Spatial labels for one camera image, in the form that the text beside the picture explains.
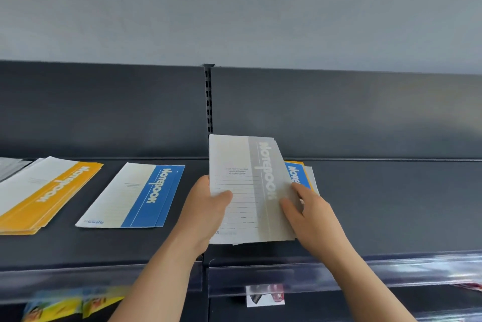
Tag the small blue notebook stack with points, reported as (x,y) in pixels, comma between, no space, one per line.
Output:
(124,197)

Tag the person's right hand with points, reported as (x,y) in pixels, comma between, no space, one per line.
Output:
(320,227)

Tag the person's left forearm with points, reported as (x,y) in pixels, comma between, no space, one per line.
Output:
(158,288)

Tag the person's right forearm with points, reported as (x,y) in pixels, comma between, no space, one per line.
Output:
(369,291)

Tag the pile of white notebooks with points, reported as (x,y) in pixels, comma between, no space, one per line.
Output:
(299,175)

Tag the small orange notebook stack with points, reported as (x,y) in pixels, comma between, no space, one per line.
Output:
(37,197)

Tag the red green snack packet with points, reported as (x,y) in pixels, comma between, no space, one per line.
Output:
(468,287)

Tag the person's left hand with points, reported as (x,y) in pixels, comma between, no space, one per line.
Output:
(199,220)

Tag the slotted dark metal upright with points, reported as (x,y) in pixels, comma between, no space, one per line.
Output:
(208,99)

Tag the dark grey back panel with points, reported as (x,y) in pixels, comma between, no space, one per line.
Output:
(94,111)
(357,114)

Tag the yellow blue snack packet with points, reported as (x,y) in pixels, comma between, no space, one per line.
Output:
(101,301)
(52,308)

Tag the small grey notebook stack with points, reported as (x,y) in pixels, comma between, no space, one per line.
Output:
(241,160)
(11,167)

